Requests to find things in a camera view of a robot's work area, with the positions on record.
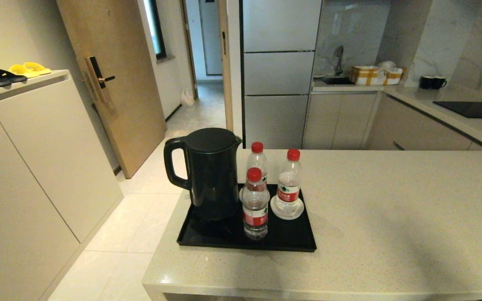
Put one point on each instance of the black mug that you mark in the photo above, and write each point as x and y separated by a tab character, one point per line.
425	82
438	82

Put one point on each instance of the dark kitchen sink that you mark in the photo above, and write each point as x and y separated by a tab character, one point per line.
337	80

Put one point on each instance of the silver refrigerator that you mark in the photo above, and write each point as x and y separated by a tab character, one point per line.
280	71

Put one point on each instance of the small yellow plaid storage box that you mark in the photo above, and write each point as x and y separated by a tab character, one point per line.
394	77

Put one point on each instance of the white crumpled cloth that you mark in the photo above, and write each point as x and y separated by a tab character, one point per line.
387	65

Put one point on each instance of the beige kitchen base cabinet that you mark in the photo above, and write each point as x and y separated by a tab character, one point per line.
337	119

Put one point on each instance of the yellow slipper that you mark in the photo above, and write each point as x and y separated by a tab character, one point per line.
38	67
23	71

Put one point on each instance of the white plastic bag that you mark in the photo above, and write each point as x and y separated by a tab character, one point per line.
187	97

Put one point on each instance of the black induction cooktop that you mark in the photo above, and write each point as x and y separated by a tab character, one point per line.
475	109

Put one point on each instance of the white round saucer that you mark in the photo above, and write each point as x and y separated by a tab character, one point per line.
241	195
287	216

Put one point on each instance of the white hallway door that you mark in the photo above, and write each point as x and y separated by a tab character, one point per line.
211	42

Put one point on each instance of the black electric kettle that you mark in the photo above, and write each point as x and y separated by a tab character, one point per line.
211	179

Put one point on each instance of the clear red-capped water bottle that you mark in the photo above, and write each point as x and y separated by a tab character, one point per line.
255	205
257	161
289	184

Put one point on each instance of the large yellow plaid storage box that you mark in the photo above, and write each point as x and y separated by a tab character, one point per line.
366	75

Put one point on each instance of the black rectangular serving tray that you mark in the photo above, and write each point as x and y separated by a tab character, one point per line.
232	238

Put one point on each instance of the wooden entrance door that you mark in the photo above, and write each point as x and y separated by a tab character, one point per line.
119	42

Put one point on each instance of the chrome kitchen faucet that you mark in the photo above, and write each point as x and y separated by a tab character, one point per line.
339	56

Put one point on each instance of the dark framed window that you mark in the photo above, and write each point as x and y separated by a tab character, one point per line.
156	29

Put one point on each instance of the beige shoe cabinet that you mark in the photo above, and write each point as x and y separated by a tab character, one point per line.
36	167

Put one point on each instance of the wooden door frame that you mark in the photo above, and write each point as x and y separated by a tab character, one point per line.
225	83

